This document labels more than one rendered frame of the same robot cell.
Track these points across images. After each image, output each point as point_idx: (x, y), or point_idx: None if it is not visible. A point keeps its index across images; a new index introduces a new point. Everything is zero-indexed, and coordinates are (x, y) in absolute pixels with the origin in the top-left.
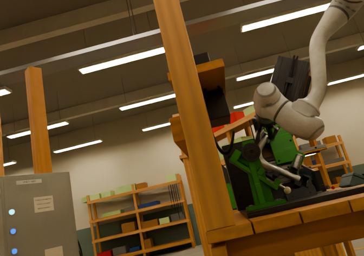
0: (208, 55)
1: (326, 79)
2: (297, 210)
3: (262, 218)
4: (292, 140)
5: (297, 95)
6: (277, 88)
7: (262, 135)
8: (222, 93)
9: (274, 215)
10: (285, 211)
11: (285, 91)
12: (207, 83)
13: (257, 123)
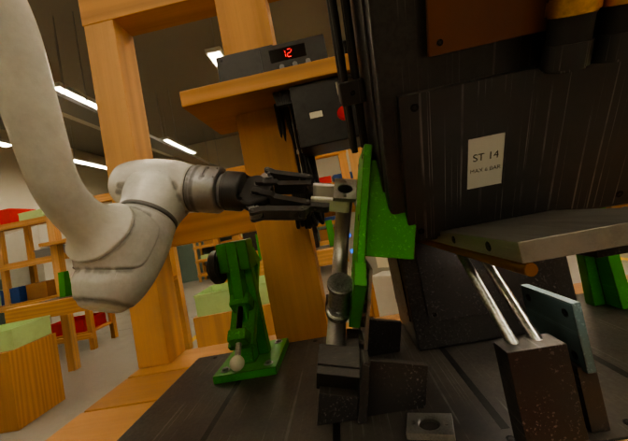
0: (217, 65)
1: (19, 161)
2: (103, 409)
3: (132, 383)
4: (358, 220)
5: (362, 14)
6: (108, 184)
7: (333, 193)
8: (278, 107)
9: (133, 391)
10: (139, 397)
11: (331, 30)
12: (250, 107)
13: (282, 179)
